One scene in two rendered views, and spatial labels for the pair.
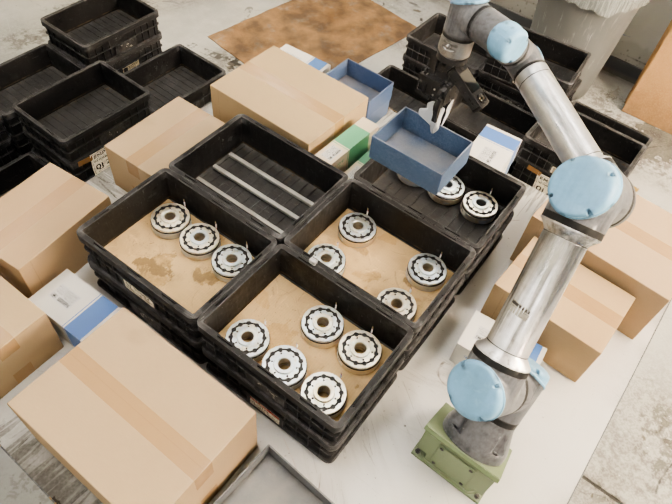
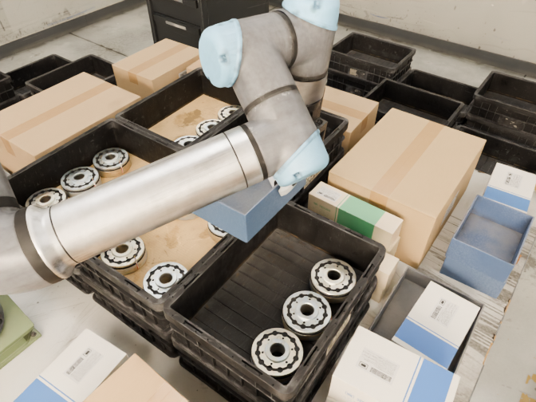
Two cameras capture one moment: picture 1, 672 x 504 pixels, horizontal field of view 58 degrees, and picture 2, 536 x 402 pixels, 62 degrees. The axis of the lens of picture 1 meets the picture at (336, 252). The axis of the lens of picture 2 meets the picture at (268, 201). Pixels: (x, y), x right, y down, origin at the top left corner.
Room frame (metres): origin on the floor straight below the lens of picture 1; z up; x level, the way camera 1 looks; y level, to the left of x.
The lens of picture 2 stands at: (1.23, -0.82, 1.67)
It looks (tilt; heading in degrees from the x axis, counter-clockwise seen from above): 43 degrees down; 95
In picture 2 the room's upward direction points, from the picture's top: straight up
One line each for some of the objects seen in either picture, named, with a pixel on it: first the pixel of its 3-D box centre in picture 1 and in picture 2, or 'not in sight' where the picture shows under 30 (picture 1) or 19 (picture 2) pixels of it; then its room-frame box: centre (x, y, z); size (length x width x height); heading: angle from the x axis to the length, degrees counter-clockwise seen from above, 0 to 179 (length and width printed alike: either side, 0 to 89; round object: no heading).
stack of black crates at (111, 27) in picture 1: (111, 59); (508, 133); (2.28, 1.15, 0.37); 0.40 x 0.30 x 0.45; 148
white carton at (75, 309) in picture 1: (79, 313); not in sight; (0.74, 0.62, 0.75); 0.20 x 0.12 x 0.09; 61
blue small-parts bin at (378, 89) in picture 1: (356, 87); (490, 236); (1.74, 0.01, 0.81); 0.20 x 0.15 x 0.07; 59
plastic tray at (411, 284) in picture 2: not in sight; (422, 328); (1.54, -0.23, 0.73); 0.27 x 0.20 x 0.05; 59
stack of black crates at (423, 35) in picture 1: (448, 69); not in sight; (2.65, -0.44, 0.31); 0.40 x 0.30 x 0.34; 58
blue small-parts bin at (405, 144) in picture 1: (420, 149); (246, 183); (1.13, -0.17, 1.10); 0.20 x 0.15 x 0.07; 59
